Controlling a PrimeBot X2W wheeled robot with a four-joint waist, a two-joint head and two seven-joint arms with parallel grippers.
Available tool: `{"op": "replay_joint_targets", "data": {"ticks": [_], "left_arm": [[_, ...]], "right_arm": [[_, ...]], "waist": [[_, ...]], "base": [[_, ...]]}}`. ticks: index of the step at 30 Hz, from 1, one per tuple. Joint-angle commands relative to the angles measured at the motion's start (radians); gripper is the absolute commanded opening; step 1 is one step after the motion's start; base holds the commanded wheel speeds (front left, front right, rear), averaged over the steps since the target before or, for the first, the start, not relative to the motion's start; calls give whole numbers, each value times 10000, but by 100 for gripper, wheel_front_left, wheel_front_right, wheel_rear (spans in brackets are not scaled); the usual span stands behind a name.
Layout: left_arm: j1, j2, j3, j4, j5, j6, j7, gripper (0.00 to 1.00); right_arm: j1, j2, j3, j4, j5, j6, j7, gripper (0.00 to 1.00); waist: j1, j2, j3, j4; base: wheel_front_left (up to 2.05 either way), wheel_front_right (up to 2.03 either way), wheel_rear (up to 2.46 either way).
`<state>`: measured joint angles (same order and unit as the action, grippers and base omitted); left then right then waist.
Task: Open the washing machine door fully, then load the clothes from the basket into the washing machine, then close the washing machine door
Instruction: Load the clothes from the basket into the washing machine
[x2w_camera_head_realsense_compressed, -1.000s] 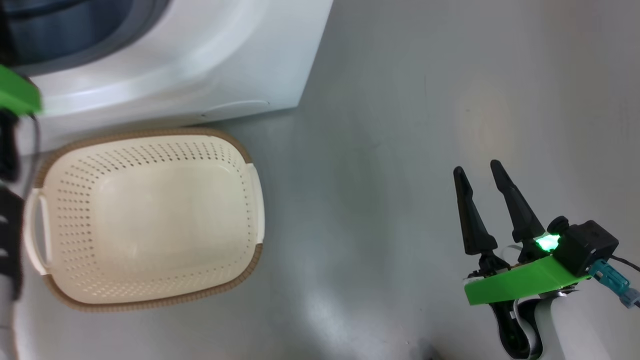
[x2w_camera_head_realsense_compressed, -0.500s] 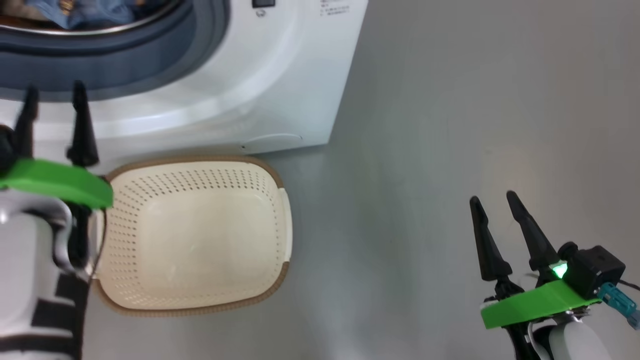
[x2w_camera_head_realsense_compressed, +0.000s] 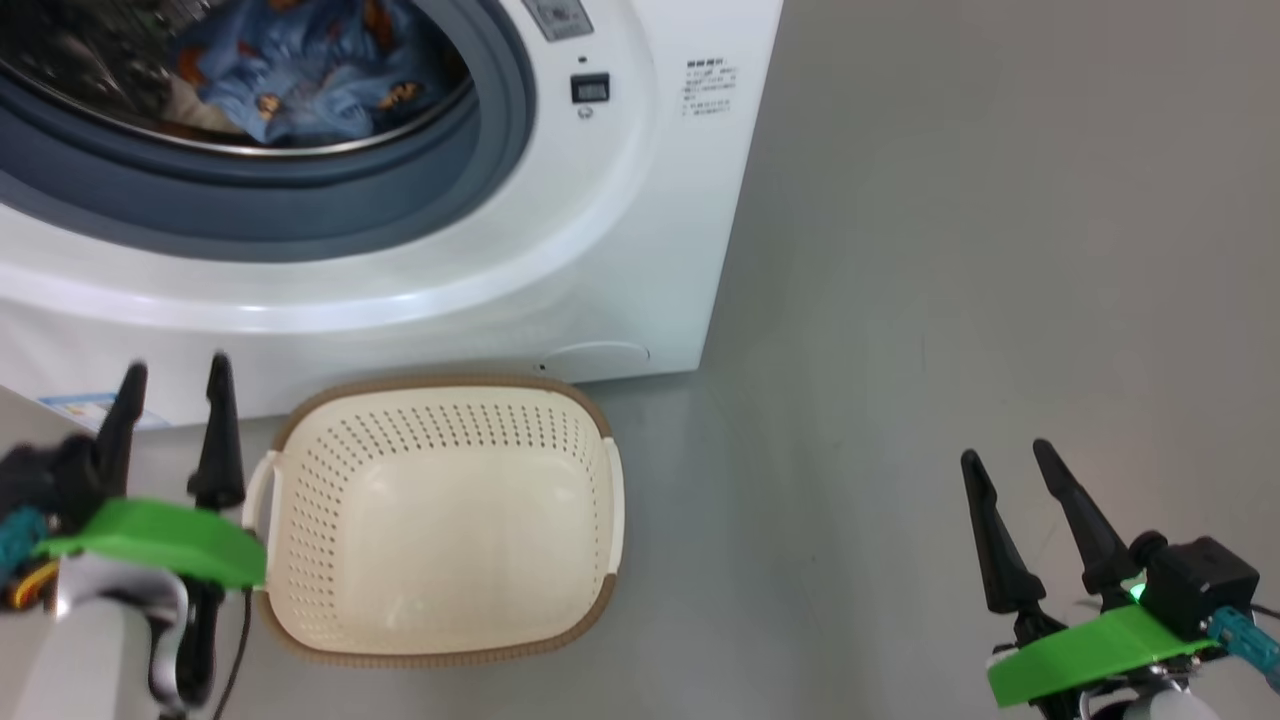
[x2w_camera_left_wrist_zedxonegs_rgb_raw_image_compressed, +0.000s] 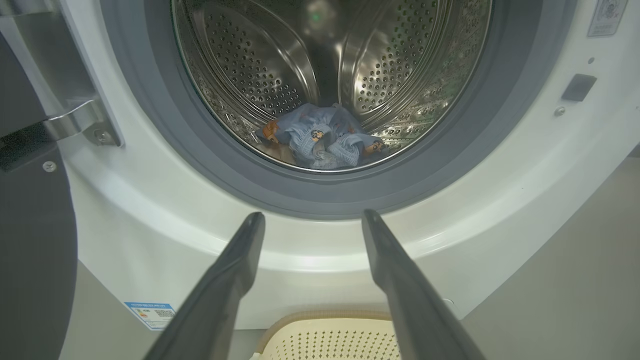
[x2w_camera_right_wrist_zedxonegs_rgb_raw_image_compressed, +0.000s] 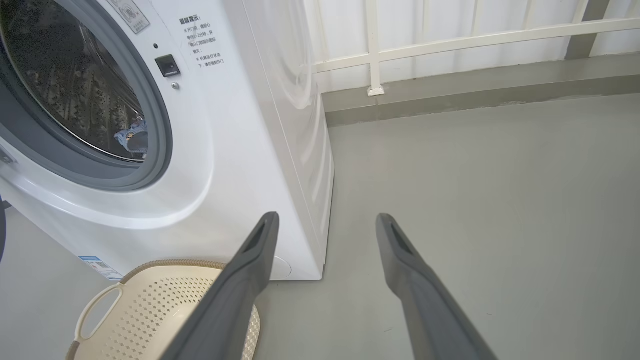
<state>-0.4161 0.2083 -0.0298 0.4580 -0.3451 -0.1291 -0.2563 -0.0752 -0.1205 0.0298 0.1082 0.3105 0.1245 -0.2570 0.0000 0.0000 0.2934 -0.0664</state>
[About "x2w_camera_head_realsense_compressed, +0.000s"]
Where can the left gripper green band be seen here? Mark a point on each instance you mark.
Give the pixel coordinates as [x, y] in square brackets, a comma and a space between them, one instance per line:
[150, 530]

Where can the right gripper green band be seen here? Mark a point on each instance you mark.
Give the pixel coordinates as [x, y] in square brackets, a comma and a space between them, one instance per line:
[1080, 655]

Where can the cream fabric garment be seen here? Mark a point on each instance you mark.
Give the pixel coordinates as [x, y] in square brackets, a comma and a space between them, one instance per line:
[195, 115]

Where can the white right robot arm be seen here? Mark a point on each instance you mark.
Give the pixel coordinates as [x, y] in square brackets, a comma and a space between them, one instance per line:
[1170, 708]

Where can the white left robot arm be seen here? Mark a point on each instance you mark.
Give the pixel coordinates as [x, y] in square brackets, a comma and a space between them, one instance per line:
[90, 650]

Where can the cream perforated laundry basket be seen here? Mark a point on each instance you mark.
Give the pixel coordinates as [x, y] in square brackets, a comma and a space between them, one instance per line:
[440, 520]

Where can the white front-load washing machine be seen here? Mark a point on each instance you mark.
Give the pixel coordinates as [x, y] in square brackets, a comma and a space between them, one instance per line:
[560, 260]

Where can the blue white energy label sticker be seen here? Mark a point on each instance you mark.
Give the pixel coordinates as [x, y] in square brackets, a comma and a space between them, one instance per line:
[85, 410]

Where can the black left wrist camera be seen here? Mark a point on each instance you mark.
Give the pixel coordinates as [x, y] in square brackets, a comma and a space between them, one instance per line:
[50, 480]

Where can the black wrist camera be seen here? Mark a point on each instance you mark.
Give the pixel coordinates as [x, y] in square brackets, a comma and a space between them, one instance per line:
[1200, 585]
[50, 480]

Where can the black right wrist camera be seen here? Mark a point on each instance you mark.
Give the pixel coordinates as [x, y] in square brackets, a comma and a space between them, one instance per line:
[1200, 585]

